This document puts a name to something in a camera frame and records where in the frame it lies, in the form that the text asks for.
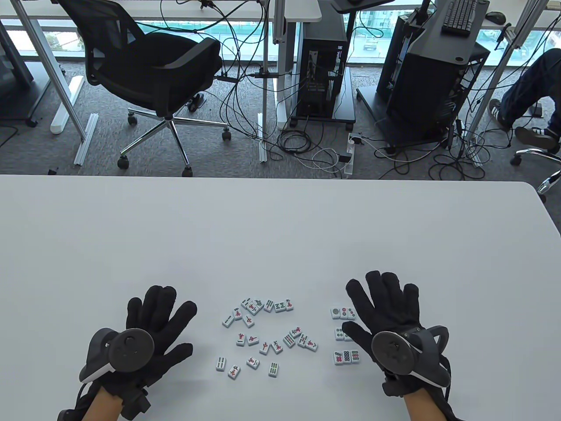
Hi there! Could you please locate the person's left hand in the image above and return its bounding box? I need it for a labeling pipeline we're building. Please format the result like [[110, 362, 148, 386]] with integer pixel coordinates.
[[99, 285, 198, 399]]

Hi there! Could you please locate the black monitor stand with tray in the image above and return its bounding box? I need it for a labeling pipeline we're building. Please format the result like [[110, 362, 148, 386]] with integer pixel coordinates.
[[302, 0, 395, 42], [410, 0, 490, 66]]

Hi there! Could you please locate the white power strip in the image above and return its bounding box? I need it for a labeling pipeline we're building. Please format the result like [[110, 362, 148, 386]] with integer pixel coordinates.
[[344, 133, 358, 177]]

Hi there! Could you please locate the dark grey equipment cart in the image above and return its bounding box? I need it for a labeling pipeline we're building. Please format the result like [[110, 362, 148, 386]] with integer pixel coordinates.
[[0, 20, 53, 128]]

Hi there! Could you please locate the white standing desk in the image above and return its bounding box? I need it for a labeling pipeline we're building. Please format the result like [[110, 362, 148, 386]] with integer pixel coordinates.
[[0, 0, 323, 134]]

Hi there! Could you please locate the black keyboard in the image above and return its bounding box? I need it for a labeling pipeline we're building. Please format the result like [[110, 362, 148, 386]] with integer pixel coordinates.
[[441, 0, 479, 36]]

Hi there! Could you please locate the person's right hand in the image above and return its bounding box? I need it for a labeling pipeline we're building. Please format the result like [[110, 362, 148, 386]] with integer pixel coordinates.
[[341, 270, 448, 397]]

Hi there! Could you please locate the black white striped sneaker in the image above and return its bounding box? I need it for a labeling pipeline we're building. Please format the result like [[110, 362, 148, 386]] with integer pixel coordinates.
[[515, 126, 561, 150], [488, 99, 514, 131]]

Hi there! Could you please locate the black wheeled computer cart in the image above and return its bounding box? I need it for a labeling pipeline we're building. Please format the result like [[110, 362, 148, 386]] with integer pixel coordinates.
[[356, 86, 466, 155], [288, 66, 356, 131]]

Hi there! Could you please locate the tangle of black cables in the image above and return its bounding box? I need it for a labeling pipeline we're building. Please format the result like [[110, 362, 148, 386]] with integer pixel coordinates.
[[373, 101, 513, 181], [160, 0, 351, 178]]

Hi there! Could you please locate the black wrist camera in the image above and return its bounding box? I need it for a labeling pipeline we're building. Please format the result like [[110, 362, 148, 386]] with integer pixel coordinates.
[[380, 378, 407, 399], [121, 387, 153, 420]]

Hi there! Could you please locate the person's right forearm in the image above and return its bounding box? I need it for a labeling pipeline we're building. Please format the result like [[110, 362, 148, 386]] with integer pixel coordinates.
[[401, 389, 444, 421]]

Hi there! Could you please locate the black computer tower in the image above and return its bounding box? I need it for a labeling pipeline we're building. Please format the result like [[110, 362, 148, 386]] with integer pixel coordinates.
[[296, 38, 347, 118], [377, 13, 490, 145]]

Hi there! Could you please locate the black mesh office chair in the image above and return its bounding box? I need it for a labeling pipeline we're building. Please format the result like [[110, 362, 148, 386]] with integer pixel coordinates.
[[510, 147, 561, 203], [57, 0, 232, 177]]

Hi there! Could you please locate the pile of mahjong tiles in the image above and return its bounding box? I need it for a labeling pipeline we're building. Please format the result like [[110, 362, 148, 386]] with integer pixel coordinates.
[[215, 297, 319, 380]]

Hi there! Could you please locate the grey hand tracking controller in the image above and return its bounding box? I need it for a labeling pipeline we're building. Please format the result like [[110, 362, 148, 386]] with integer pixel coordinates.
[[79, 328, 155, 383], [371, 325, 451, 387]]

